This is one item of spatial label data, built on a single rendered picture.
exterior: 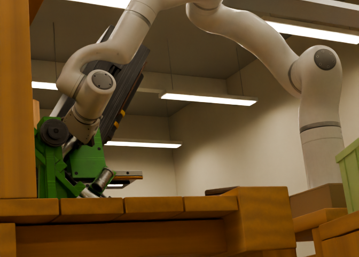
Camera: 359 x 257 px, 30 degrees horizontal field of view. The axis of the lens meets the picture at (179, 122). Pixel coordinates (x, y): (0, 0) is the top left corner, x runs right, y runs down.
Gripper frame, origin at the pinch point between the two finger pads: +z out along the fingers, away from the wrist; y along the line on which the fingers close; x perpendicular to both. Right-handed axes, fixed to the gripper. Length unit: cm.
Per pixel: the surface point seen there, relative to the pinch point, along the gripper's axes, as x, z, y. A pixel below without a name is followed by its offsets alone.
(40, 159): 26.2, -22.5, -2.0
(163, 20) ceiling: -551, 439, 114
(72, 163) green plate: 4.5, 3.0, -4.6
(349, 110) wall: -588, 399, -156
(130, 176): -14.2, 15.6, -19.5
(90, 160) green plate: -0.5, 2.9, -7.9
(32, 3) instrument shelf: -4.0, -34.3, 28.7
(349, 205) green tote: 6, -58, -68
